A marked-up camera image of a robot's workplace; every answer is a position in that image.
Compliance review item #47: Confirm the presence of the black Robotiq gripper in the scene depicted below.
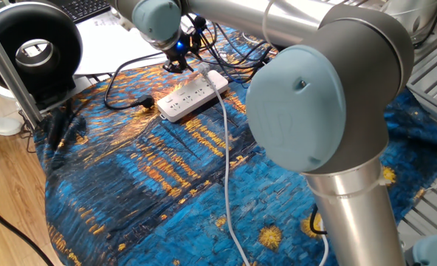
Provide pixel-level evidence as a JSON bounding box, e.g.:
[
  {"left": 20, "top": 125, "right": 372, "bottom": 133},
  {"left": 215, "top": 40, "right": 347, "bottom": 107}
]
[{"left": 162, "top": 35, "right": 202, "bottom": 74}]

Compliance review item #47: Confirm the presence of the grey power cord with plug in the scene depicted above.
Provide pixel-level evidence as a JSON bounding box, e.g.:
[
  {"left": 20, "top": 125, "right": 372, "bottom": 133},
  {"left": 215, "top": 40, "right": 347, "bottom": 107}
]
[{"left": 197, "top": 62, "right": 251, "bottom": 266}]

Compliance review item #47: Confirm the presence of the white power strip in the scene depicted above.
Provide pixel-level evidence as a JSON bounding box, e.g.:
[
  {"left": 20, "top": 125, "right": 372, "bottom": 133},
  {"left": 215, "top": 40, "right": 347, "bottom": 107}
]
[{"left": 156, "top": 69, "right": 230, "bottom": 123}]

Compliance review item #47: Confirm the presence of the white paper sheet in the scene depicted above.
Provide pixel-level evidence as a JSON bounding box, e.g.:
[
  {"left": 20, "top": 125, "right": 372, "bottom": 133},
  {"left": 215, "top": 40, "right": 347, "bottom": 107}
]
[{"left": 74, "top": 9, "right": 171, "bottom": 76}]

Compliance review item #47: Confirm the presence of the black computer keyboard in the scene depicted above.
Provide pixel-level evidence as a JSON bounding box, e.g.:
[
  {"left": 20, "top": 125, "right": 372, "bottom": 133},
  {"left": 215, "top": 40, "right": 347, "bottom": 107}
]
[{"left": 58, "top": 0, "right": 112, "bottom": 23}]

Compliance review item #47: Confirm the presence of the starry night painted tablecloth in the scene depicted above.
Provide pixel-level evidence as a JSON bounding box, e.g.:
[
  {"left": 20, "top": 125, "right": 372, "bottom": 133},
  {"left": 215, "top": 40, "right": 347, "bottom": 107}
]
[{"left": 33, "top": 21, "right": 437, "bottom": 266}]

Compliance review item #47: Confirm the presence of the white plastic base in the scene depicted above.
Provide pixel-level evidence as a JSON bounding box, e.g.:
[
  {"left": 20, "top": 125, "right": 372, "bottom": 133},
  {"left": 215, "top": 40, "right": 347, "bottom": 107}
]
[{"left": 0, "top": 114, "right": 22, "bottom": 137}]

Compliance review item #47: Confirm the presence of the black power cord with plug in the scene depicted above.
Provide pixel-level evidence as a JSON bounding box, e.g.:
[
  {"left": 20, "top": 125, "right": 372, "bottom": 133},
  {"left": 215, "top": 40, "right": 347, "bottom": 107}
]
[{"left": 103, "top": 51, "right": 175, "bottom": 111}]

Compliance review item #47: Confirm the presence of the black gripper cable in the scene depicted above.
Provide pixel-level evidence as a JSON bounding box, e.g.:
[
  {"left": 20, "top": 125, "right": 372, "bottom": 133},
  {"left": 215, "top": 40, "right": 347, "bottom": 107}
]
[{"left": 183, "top": 14, "right": 278, "bottom": 88}]

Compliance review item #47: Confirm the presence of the aluminium frame post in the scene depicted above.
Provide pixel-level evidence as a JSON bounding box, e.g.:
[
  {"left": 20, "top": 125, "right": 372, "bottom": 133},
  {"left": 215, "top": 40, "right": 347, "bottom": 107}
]
[{"left": 0, "top": 14, "right": 44, "bottom": 130}]

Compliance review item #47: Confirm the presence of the black ring light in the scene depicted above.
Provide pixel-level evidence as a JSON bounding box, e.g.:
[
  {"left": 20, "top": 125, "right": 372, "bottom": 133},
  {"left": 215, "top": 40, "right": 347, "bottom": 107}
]
[{"left": 0, "top": 1, "right": 83, "bottom": 106}]

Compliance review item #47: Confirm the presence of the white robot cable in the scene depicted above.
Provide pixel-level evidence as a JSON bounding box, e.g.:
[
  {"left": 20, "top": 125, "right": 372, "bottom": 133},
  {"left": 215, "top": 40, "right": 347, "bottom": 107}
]
[{"left": 316, "top": 217, "right": 331, "bottom": 266}]

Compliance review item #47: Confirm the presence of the black floor cable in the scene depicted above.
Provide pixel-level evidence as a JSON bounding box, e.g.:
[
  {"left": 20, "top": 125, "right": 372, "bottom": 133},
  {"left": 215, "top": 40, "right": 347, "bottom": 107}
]
[{"left": 0, "top": 199, "right": 55, "bottom": 266}]

